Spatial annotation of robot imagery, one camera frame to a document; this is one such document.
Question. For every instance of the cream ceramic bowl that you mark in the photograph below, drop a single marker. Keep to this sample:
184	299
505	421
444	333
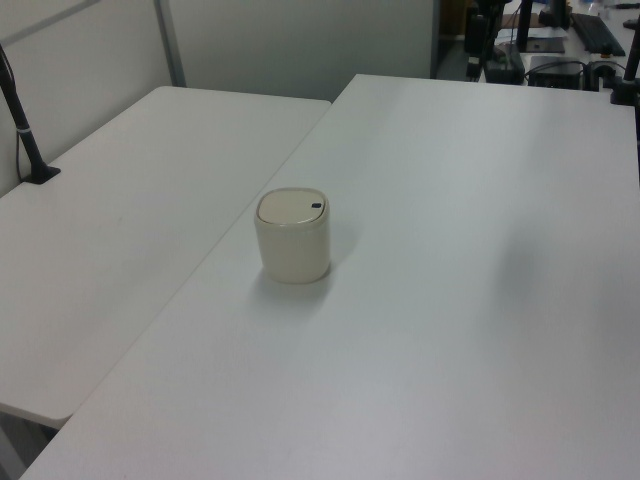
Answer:
295	255

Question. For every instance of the beige trash bin lid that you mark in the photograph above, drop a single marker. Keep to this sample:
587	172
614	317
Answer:
287	206

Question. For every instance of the white side table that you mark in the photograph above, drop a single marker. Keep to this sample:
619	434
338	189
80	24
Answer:
125	210

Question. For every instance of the grey office partition panel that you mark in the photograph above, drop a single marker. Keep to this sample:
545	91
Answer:
300	40

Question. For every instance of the small black box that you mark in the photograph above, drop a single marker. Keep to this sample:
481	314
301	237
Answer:
505	70

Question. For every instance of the black tripod with device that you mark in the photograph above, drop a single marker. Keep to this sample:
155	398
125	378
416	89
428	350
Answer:
480	35

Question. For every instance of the black mini computer box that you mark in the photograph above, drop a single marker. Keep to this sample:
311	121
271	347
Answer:
555	72

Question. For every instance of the black monitor stand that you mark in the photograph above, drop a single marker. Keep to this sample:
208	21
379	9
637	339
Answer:
525	30

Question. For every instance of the white power strip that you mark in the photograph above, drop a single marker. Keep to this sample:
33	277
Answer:
605	62

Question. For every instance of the black pole with table clamp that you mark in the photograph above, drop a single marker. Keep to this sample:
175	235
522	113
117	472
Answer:
627	87

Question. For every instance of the black keyboard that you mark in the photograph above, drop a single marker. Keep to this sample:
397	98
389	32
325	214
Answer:
597	32

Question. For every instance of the grey metal partition post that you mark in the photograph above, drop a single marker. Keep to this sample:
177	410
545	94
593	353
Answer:
172	45

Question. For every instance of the black clamp-mounted camera pole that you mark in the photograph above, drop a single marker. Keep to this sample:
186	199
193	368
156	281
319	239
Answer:
24	135

